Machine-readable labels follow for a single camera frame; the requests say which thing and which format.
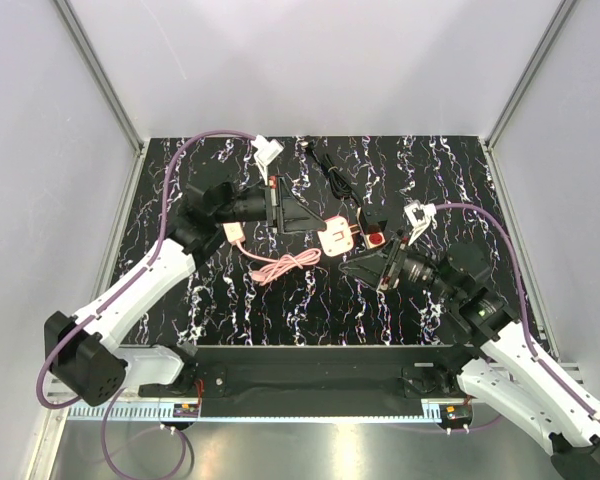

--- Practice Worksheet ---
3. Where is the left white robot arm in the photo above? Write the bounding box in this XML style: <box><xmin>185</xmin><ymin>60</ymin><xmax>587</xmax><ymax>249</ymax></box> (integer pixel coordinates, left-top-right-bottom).
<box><xmin>42</xmin><ymin>176</ymin><xmax>326</xmax><ymax>406</ymax></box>

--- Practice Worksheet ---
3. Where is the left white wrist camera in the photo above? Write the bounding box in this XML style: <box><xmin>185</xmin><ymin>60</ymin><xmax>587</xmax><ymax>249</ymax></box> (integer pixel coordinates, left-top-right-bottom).
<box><xmin>251</xmin><ymin>135</ymin><xmax>284</xmax><ymax>182</ymax></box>

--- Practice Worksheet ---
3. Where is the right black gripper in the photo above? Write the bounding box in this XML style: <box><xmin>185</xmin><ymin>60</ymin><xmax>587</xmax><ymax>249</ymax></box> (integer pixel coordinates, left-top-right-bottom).
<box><xmin>339</xmin><ymin>227</ymin><xmax>462</xmax><ymax>303</ymax></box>

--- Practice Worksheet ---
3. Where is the beige red power strip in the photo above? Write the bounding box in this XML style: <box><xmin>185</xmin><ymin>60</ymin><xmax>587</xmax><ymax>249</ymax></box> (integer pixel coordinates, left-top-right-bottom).
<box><xmin>359</xmin><ymin>225</ymin><xmax>393</xmax><ymax>252</ymax></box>

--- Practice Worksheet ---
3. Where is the black bundled cable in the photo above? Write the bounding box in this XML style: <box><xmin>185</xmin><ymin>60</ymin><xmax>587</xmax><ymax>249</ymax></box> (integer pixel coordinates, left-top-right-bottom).
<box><xmin>299</xmin><ymin>138</ymin><xmax>363</xmax><ymax>206</ymax></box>

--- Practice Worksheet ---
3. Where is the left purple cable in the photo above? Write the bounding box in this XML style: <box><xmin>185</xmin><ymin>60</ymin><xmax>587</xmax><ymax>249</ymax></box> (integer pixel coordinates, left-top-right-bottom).
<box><xmin>37</xmin><ymin>129</ymin><xmax>261</xmax><ymax>480</ymax></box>

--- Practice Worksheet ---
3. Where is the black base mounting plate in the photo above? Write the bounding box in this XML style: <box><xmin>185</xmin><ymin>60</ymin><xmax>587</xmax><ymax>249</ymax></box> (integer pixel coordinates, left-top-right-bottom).
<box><xmin>139</xmin><ymin>345</ymin><xmax>479</xmax><ymax>399</ymax></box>

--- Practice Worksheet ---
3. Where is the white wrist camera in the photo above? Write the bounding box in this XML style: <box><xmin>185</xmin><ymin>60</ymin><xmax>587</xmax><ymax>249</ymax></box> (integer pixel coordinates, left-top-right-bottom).
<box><xmin>251</xmin><ymin>135</ymin><xmax>284</xmax><ymax>182</ymax></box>
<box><xmin>404</xmin><ymin>201</ymin><xmax>437</xmax><ymax>246</ymax></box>

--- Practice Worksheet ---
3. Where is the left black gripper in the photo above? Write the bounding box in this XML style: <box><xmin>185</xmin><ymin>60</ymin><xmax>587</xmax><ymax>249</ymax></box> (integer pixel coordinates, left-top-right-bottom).
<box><xmin>214</xmin><ymin>174</ymin><xmax>327</xmax><ymax>235</ymax></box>

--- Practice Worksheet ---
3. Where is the grey cable duct rail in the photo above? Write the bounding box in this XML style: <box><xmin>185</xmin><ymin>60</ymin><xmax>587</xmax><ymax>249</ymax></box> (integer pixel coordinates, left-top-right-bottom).
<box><xmin>68</xmin><ymin>399</ymin><xmax>442</xmax><ymax>425</ymax></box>

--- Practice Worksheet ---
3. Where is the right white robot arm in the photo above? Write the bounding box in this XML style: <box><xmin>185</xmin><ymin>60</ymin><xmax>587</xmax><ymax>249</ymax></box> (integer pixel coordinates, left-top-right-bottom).
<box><xmin>339</xmin><ymin>238</ymin><xmax>600</xmax><ymax>479</ymax></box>

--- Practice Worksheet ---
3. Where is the purple cable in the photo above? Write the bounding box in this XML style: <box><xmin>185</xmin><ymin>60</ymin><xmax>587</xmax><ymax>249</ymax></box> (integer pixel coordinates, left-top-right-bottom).
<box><xmin>37</xmin><ymin>129</ymin><xmax>261</xmax><ymax>480</ymax></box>
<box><xmin>399</xmin><ymin>202</ymin><xmax>600</xmax><ymax>436</ymax></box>

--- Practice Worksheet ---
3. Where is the pink cable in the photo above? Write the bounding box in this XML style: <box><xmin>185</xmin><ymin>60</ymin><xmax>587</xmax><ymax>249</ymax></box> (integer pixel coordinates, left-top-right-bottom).
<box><xmin>232</xmin><ymin>239</ymin><xmax>324</xmax><ymax>287</ymax></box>

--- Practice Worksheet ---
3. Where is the black smart plug adapter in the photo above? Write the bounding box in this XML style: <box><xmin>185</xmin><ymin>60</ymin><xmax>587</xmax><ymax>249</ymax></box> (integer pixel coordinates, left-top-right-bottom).
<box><xmin>358</xmin><ymin>206</ymin><xmax>388</xmax><ymax>234</ymax></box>

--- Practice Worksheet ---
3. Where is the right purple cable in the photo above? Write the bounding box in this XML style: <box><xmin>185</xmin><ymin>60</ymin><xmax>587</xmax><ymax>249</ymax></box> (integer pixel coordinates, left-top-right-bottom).
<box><xmin>399</xmin><ymin>202</ymin><xmax>600</xmax><ymax>436</ymax></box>

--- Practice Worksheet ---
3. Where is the pink plug adapter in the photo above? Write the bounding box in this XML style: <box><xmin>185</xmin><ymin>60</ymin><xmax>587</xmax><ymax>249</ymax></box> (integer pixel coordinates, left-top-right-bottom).
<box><xmin>317</xmin><ymin>216</ymin><xmax>360</xmax><ymax>257</ymax></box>

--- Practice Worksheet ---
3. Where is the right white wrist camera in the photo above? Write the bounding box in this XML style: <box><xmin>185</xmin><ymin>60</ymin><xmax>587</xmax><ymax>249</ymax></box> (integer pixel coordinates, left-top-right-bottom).
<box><xmin>404</xmin><ymin>201</ymin><xmax>437</xmax><ymax>246</ymax></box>

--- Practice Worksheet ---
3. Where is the white pink power strip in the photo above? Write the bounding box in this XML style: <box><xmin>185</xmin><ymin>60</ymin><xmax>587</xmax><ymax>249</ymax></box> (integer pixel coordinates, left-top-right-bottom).
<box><xmin>222</xmin><ymin>222</ymin><xmax>246</xmax><ymax>245</ymax></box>

